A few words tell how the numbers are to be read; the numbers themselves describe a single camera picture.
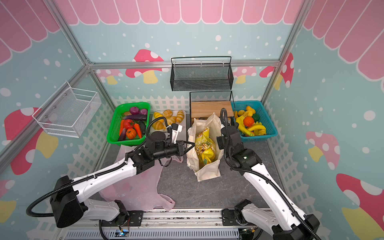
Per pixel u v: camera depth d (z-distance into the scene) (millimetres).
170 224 741
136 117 1110
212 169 715
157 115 1158
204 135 780
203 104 1057
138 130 1061
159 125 1088
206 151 779
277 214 390
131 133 1024
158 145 555
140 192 830
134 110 1123
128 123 1057
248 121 1030
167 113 1161
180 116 1161
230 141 500
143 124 1097
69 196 401
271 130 1002
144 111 1139
